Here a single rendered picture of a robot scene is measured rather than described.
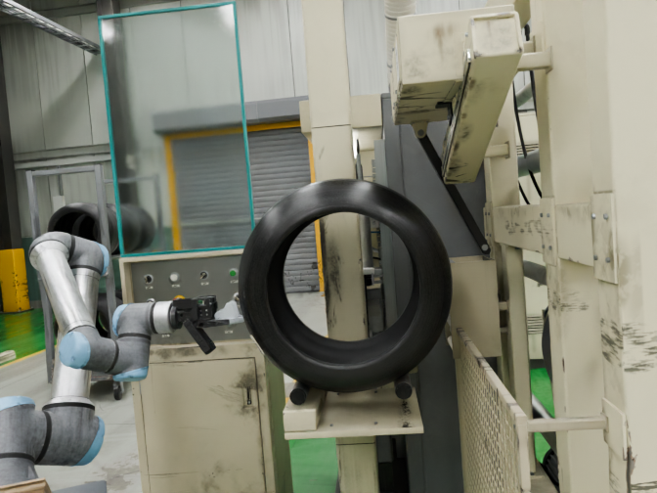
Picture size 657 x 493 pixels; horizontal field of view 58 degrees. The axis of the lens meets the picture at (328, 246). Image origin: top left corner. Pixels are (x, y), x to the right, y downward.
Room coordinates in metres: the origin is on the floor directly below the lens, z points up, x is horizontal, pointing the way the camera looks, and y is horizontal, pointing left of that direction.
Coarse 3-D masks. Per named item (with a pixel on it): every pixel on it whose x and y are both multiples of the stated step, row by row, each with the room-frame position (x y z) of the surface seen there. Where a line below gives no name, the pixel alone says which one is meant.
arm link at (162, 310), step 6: (156, 306) 1.67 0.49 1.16; (162, 306) 1.67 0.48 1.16; (168, 306) 1.67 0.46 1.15; (156, 312) 1.66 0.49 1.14; (162, 312) 1.66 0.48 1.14; (168, 312) 1.66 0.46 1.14; (156, 318) 1.65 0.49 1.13; (162, 318) 1.65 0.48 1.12; (168, 318) 1.65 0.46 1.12; (156, 324) 1.66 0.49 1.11; (162, 324) 1.65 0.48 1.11; (168, 324) 1.65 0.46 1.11; (156, 330) 1.66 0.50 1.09; (162, 330) 1.66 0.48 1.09; (168, 330) 1.66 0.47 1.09; (174, 330) 1.69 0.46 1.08
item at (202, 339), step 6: (186, 324) 1.67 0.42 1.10; (192, 324) 1.67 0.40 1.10; (192, 330) 1.67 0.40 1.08; (198, 330) 1.68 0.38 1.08; (198, 336) 1.67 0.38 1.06; (204, 336) 1.68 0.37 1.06; (198, 342) 1.67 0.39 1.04; (204, 342) 1.67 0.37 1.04; (210, 342) 1.68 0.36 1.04; (204, 348) 1.67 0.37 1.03; (210, 348) 1.67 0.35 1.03
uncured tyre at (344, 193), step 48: (336, 192) 1.54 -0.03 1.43; (384, 192) 1.56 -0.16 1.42; (288, 240) 1.82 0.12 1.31; (432, 240) 1.54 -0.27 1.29; (240, 288) 1.59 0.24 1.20; (432, 288) 1.52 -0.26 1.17; (288, 336) 1.81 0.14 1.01; (384, 336) 1.80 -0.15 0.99; (432, 336) 1.54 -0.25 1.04; (336, 384) 1.55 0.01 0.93; (384, 384) 1.57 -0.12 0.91
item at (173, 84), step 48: (144, 48) 2.37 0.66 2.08; (192, 48) 2.36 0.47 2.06; (144, 96) 2.37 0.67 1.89; (192, 96) 2.36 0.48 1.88; (240, 96) 2.34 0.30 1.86; (144, 144) 2.38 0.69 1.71; (192, 144) 2.36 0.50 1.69; (240, 144) 2.34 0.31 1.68; (144, 192) 2.38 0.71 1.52; (192, 192) 2.36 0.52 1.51; (240, 192) 2.35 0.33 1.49; (144, 240) 2.38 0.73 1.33; (192, 240) 2.36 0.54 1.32; (240, 240) 2.35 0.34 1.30
